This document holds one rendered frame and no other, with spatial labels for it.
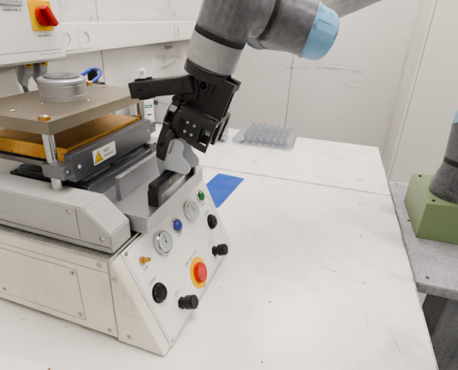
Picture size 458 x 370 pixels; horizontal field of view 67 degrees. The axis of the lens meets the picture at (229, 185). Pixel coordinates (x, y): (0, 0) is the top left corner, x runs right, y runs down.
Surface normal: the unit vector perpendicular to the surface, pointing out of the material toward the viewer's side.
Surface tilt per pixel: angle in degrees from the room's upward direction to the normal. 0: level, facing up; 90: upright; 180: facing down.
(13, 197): 90
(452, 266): 0
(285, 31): 114
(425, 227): 90
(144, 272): 65
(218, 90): 90
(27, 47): 90
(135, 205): 0
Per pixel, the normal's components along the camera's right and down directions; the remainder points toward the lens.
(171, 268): 0.87, -0.22
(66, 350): 0.04, -0.90
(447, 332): -0.29, 0.41
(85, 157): 0.95, 0.18
